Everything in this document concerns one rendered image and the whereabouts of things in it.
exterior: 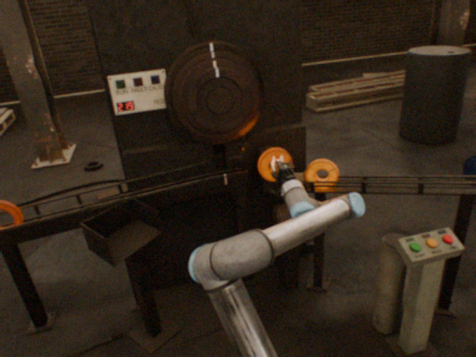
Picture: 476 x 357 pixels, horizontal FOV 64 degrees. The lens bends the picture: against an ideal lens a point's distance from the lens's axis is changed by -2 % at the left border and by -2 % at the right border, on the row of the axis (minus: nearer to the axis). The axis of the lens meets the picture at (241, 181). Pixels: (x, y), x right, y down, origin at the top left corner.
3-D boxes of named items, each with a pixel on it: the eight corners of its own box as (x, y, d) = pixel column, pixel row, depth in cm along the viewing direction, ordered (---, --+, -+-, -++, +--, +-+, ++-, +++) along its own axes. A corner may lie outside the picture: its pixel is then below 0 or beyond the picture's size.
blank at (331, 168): (317, 191, 195) (317, 195, 192) (300, 168, 192) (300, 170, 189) (344, 177, 188) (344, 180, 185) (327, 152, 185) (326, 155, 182)
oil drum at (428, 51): (387, 130, 432) (394, 48, 392) (432, 123, 442) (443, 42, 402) (420, 148, 380) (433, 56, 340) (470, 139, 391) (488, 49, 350)
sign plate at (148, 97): (116, 114, 184) (108, 76, 175) (169, 105, 188) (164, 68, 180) (116, 115, 182) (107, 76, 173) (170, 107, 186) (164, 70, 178)
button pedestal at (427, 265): (378, 341, 182) (393, 235, 154) (422, 328, 186) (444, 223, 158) (399, 369, 168) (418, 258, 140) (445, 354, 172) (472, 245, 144)
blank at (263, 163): (254, 152, 171) (256, 155, 168) (287, 143, 173) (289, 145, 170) (260, 182, 178) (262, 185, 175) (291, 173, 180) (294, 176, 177)
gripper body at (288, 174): (290, 158, 164) (300, 176, 155) (288, 172, 169) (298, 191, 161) (273, 161, 162) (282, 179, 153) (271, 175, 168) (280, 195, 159)
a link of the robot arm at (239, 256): (230, 239, 100) (361, 185, 145) (204, 247, 109) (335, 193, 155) (245, 282, 99) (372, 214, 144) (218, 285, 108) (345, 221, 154)
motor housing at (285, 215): (274, 279, 227) (270, 201, 203) (309, 271, 231) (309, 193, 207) (281, 294, 216) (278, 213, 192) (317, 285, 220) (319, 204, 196)
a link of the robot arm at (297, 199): (307, 228, 150) (288, 222, 145) (296, 206, 159) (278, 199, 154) (323, 212, 146) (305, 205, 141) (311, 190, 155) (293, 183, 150)
